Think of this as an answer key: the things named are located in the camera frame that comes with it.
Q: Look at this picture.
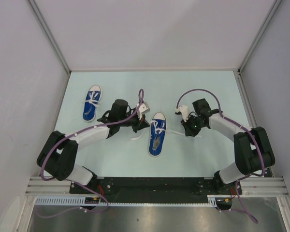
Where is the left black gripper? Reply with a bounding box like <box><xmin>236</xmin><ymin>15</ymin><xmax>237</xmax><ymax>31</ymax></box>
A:
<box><xmin>118</xmin><ymin>110</ymin><xmax>149</xmax><ymax>133</ymax></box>

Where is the blue sneaker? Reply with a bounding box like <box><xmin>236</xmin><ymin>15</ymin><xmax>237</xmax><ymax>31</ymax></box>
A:
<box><xmin>83</xmin><ymin>85</ymin><xmax>102</xmax><ymax>122</ymax></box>
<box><xmin>148</xmin><ymin>112</ymin><xmax>167</xmax><ymax>157</ymax></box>

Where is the white shoelace of sneaker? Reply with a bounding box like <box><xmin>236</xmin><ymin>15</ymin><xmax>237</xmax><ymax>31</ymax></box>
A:
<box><xmin>130</xmin><ymin>120</ymin><xmax>202</xmax><ymax>141</ymax></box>

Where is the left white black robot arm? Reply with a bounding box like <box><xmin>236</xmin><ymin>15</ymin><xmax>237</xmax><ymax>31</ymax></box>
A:
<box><xmin>37</xmin><ymin>99</ymin><xmax>150</xmax><ymax>193</ymax></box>

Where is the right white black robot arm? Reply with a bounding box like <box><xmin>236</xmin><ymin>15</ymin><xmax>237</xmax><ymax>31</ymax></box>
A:
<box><xmin>175</xmin><ymin>99</ymin><xmax>276</xmax><ymax>194</ymax></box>

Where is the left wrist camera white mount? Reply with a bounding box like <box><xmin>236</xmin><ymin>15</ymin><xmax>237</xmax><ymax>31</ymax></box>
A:
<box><xmin>136</xmin><ymin>101</ymin><xmax>150</xmax><ymax>120</ymax></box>

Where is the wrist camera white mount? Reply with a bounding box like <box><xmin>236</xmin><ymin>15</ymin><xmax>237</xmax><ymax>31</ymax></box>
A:
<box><xmin>136</xmin><ymin>101</ymin><xmax>150</xmax><ymax>120</ymax></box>
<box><xmin>175</xmin><ymin>105</ymin><xmax>190</xmax><ymax>122</ymax></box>

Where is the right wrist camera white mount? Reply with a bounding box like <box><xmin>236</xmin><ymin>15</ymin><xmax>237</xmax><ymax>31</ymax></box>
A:
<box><xmin>175</xmin><ymin>105</ymin><xmax>190</xmax><ymax>122</ymax></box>

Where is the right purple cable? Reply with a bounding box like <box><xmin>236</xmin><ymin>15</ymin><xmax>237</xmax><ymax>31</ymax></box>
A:
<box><xmin>176</xmin><ymin>88</ymin><xmax>266</xmax><ymax>224</ymax></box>

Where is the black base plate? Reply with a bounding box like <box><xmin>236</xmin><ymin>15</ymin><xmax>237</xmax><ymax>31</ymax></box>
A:
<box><xmin>69</xmin><ymin>176</ymin><xmax>242</xmax><ymax>203</ymax></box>

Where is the white slotted cable duct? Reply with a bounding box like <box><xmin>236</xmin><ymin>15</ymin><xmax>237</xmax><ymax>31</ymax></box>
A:
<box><xmin>35</xmin><ymin>196</ymin><xmax>232</xmax><ymax>207</ymax></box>

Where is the aluminium corner post right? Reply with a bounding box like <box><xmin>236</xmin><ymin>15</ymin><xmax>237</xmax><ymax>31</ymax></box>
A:
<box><xmin>238</xmin><ymin>0</ymin><xmax>284</xmax><ymax>72</ymax></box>

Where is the aluminium corner post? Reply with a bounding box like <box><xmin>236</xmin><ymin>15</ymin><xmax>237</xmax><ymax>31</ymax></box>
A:
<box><xmin>238</xmin><ymin>0</ymin><xmax>284</xmax><ymax>72</ymax></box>
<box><xmin>26</xmin><ymin>0</ymin><xmax>71</xmax><ymax>74</ymax></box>

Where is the aluminium corner post left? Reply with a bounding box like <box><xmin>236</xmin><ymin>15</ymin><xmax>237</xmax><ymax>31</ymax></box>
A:
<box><xmin>26</xmin><ymin>0</ymin><xmax>71</xmax><ymax>74</ymax></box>

